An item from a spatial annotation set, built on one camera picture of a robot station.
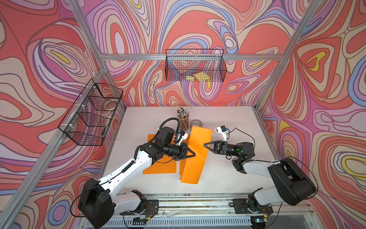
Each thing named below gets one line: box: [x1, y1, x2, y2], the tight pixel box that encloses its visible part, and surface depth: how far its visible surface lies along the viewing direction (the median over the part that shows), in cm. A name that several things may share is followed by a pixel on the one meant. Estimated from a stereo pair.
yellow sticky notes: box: [185, 71, 211, 82], surface depth 92 cm
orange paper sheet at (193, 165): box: [181, 125, 213, 185], surface depth 71 cm
